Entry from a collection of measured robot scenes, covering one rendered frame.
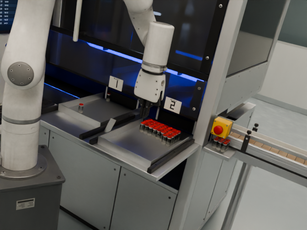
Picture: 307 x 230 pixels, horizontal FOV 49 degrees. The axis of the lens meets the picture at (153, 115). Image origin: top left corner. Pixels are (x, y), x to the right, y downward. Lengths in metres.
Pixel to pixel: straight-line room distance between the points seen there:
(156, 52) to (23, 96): 0.45
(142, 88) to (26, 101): 0.38
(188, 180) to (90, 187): 0.66
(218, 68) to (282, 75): 4.67
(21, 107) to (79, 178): 1.08
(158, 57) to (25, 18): 0.42
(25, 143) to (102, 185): 0.93
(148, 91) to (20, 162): 0.49
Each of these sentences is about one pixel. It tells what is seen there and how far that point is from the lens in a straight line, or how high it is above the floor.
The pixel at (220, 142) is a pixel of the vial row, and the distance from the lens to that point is 1.59.
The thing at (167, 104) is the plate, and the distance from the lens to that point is 1.61.
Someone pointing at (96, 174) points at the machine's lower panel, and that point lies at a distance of 2.02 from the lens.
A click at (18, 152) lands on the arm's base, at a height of 0.94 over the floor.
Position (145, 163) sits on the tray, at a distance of 1.30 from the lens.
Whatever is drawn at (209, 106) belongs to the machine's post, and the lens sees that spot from 1.53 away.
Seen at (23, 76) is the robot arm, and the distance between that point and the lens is 1.03.
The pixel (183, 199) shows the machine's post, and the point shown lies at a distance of 1.75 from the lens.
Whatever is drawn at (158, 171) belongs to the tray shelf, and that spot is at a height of 0.88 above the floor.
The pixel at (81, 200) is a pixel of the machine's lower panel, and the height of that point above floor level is 0.22.
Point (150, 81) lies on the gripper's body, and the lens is 1.15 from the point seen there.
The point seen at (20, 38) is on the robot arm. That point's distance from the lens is 1.05.
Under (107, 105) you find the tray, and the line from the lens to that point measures 1.83.
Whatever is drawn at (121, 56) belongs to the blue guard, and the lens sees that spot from 1.72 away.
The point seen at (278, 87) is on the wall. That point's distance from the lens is 6.17.
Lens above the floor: 1.54
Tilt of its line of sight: 21 degrees down
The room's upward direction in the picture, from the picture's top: 12 degrees clockwise
